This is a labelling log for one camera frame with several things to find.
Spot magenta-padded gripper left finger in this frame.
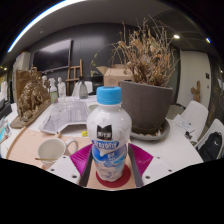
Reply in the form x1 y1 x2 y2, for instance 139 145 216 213
46 143 94 188

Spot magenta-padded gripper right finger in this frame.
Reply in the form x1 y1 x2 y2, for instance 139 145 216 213
127 143 176 188

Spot white blue-capped drink bottle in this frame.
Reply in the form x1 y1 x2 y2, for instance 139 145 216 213
86 85 133 183

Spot flat round red coaster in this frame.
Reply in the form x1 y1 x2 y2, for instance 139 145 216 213
95 163 132 188

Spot grey plant pot saucer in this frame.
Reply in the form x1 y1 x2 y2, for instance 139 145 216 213
129 118 172 142

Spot white ceramic mug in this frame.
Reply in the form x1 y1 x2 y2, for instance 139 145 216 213
34 137 80 171

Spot printed paper sheet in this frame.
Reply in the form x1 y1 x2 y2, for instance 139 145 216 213
38 99 90 135

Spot dried plant in grey pot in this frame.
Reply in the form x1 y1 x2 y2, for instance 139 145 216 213
109 16 181 134

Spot small white cup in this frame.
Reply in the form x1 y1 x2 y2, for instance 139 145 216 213
87 103 99 114

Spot stack of papers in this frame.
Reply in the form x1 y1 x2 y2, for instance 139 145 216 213
171 114 196 136

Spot green-labelled white bottle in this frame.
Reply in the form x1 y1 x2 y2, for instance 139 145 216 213
49 79 60 104

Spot white plastic chair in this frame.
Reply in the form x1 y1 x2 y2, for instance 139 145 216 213
72 80 94 98
194 118 224 161
166 100 209 141

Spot small white plaster figure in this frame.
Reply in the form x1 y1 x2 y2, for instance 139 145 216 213
57 76 67 98

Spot brown relief sculpture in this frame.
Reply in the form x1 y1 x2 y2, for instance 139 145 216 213
9 67 52 129

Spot colourful book stack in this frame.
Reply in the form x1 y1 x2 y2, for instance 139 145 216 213
0 116 13 144

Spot wooden easel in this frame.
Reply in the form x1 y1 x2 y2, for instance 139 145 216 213
65 59 84 97

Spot white plaster bust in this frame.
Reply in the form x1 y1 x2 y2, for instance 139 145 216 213
41 75 49 89

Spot wooden figure sculpture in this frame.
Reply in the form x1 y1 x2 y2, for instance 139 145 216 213
190 80 202 103

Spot brown cardboard box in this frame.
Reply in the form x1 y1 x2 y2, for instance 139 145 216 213
96 64 133 88

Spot long ceiling light strip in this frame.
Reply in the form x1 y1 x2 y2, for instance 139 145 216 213
7 0 88 54

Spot black wall screen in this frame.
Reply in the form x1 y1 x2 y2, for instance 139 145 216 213
32 39 73 73

